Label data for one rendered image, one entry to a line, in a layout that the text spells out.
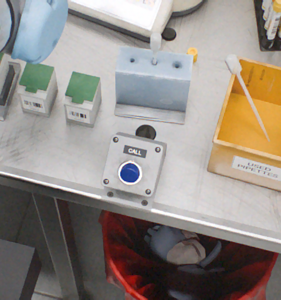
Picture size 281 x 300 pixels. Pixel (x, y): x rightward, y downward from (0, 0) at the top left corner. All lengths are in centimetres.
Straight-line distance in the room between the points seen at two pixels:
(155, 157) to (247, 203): 15
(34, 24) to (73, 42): 49
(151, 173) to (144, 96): 13
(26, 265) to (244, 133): 36
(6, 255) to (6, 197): 106
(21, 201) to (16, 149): 92
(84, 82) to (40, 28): 38
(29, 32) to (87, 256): 131
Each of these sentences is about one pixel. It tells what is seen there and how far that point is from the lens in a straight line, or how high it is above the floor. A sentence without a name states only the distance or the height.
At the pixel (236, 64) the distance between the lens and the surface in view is 101.
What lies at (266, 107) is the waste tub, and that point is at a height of 88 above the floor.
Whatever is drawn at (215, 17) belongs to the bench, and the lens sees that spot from 119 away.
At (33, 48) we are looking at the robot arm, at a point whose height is 128.
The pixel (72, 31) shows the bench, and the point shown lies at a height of 88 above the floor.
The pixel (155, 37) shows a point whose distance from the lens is 97.
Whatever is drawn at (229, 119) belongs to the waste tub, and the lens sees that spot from 110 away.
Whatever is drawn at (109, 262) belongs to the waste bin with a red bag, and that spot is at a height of 44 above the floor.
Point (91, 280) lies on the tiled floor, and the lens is 192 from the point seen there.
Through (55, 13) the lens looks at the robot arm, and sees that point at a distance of 69.
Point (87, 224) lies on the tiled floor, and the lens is 196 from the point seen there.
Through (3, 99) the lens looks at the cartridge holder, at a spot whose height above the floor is 90.
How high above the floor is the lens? 185
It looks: 65 degrees down
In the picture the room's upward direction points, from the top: 2 degrees clockwise
